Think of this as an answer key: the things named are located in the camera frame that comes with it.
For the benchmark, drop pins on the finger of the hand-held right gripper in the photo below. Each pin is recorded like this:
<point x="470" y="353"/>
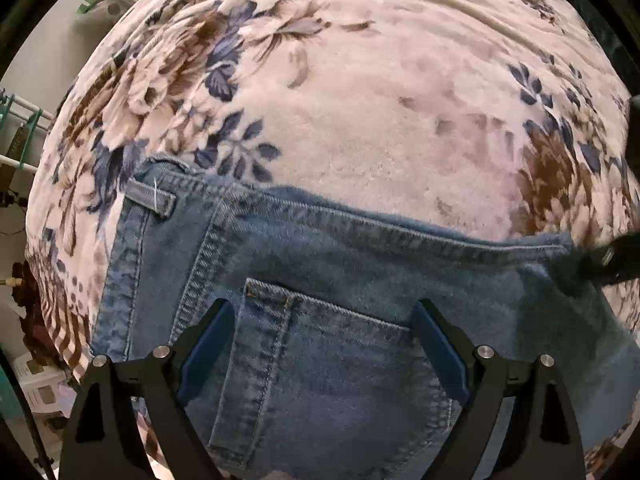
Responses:
<point x="615" y="260"/>

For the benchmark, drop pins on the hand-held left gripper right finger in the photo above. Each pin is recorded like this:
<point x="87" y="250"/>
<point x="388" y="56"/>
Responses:
<point x="440" y="350"/>

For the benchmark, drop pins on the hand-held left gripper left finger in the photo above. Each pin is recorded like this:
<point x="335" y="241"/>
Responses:
<point x="200" y="360"/>

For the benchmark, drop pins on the blue denim pants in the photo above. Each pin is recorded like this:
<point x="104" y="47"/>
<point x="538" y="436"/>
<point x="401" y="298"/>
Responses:
<point x="325" y="280"/>

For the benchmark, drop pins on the white laundry basket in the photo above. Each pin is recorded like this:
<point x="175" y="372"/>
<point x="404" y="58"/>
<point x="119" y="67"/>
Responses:
<point x="40" y="385"/>

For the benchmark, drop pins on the floral printed blanket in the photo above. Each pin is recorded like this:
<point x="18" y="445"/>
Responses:
<point x="375" y="110"/>

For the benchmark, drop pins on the white and teal drying rack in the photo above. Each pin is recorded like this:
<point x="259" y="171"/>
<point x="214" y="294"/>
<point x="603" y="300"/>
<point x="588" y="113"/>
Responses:
<point x="22" y="110"/>

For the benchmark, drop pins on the clear plastic box green lid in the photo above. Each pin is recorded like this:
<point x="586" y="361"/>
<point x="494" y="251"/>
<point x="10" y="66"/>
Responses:
<point x="107" y="7"/>

